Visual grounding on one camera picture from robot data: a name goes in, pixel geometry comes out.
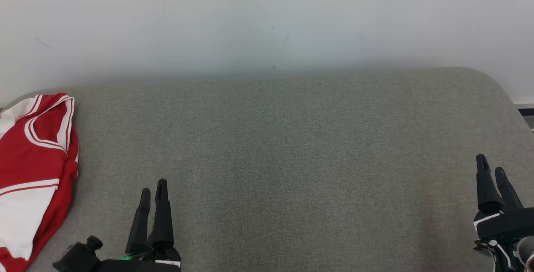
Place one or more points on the red basketball jersey number 23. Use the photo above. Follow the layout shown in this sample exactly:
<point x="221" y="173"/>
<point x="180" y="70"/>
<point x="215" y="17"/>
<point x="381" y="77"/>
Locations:
<point x="33" y="159"/>

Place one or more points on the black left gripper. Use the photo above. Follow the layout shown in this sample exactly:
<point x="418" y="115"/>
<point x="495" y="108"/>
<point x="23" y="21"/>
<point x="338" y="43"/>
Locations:
<point x="142" y="263"/>

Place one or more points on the white baseboard strip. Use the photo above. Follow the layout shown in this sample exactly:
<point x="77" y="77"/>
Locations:
<point x="525" y="104"/>

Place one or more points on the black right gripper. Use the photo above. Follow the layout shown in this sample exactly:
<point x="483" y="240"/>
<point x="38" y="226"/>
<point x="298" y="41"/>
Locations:
<point x="509" y="222"/>

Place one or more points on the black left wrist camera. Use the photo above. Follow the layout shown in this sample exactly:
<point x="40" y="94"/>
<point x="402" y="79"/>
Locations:
<point x="79" y="257"/>

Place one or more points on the grey fabric sofa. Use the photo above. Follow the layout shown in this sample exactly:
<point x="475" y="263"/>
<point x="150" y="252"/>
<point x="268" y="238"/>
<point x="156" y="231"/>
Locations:
<point x="292" y="159"/>

